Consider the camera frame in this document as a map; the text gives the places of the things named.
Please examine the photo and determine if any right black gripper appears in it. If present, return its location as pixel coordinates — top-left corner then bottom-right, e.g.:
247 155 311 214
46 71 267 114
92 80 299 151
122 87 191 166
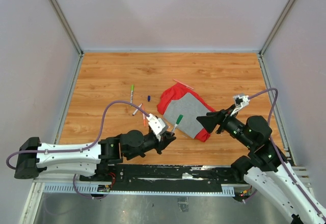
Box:
197 103 254 148

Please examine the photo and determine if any white marker green end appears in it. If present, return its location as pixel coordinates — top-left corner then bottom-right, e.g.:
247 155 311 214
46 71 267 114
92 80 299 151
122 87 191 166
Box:
130 89 134 103

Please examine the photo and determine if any dark green pen cap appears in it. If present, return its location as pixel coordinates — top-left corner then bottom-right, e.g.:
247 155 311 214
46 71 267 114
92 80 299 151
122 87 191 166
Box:
176 115 183 124

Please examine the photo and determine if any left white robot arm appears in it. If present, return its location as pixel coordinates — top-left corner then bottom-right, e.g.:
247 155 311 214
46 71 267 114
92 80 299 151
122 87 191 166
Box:
14 130 176 181

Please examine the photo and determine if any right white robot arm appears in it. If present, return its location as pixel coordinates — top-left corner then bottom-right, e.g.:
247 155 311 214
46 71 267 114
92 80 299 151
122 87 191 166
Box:
197 109 325 223

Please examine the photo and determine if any orange highlighter pen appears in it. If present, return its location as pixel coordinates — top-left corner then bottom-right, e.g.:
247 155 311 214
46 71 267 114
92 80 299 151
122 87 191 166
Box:
141 104 146 127

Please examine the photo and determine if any red and grey cloth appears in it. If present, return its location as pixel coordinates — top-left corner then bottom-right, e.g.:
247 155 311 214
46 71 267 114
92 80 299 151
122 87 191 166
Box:
157 83 215 142

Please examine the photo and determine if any white marker blue end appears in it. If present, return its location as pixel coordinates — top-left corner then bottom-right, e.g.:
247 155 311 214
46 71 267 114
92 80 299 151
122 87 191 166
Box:
132 103 143 116

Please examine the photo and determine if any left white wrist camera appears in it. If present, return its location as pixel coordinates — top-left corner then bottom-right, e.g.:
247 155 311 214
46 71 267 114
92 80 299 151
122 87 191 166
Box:
146 114 168 141

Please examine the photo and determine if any white slotted cable duct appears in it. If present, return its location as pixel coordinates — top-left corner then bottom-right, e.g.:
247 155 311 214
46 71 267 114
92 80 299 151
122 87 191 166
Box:
43 183 236 197

